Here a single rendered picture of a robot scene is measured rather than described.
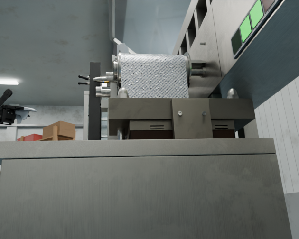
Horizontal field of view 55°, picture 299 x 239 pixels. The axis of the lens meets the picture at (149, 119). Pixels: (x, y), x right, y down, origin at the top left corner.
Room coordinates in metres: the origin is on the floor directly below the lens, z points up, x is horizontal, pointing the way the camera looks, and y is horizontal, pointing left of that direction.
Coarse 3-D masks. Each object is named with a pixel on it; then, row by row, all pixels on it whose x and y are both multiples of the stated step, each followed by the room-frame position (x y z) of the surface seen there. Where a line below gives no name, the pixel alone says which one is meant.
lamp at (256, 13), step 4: (256, 4) 0.57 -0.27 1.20; (260, 4) 0.56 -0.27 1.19; (252, 8) 0.59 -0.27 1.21; (256, 8) 0.58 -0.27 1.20; (260, 8) 0.56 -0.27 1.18; (252, 12) 0.59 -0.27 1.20; (256, 12) 0.58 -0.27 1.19; (260, 12) 0.56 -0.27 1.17; (252, 16) 0.60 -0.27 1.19; (256, 16) 0.58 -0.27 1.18; (260, 16) 0.57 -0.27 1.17; (252, 20) 0.60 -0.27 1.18; (256, 20) 0.58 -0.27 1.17; (252, 24) 0.60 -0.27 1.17
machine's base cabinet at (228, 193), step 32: (32, 160) 0.61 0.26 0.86; (64, 160) 0.62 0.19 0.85; (96, 160) 0.63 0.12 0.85; (128, 160) 0.64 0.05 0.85; (160, 160) 0.65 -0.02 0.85; (192, 160) 0.66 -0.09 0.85; (224, 160) 0.67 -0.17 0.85; (256, 160) 0.68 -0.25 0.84; (0, 192) 0.60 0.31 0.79; (32, 192) 0.61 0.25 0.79; (64, 192) 0.62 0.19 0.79; (96, 192) 0.63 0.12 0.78; (128, 192) 0.64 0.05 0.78; (160, 192) 0.65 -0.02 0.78; (192, 192) 0.66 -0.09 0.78; (224, 192) 0.67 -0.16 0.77; (256, 192) 0.68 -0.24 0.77; (0, 224) 0.60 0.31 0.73; (32, 224) 0.61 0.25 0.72; (64, 224) 0.62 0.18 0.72; (96, 224) 0.63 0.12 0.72; (128, 224) 0.64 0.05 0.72; (160, 224) 0.65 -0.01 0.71; (192, 224) 0.66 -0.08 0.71; (224, 224) 0.67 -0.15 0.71; (256, 224) 0.68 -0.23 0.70; (288, 224) 0.69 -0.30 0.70
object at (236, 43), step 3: (237, 33) 0.68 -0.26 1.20; (234, 36) 0.70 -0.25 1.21; (237, 36) 0.69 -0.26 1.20; (234, 39) 0.71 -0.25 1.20; (237, 39) 0.69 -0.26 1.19; (240, 39) 0.68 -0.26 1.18; (234, 42) 0.71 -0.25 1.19; (237, 42) 0.69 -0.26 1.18; (240, 42) 0.68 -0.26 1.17; (234, 45) 0.71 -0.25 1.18; (237, 45) 0.69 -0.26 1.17; (240, 45) 0.68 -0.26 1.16; (234, 48) 0.71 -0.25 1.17; (237, 48) 0.70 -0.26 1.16; (234, 51) 0.72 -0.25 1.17
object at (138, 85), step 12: (132, 84) 0.90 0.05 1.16; (144, 84) 0.90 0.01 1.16; (156, 84) 0.91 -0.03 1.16; (168, 84) 0.91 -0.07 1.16; (180, 84) 0.92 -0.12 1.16; (132, 96) 0.90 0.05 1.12; (144, 96) 0.90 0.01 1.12; (156, 96) 0.91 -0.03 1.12; (168, 96) 0.91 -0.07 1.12; (180, 96) 0.92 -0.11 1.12
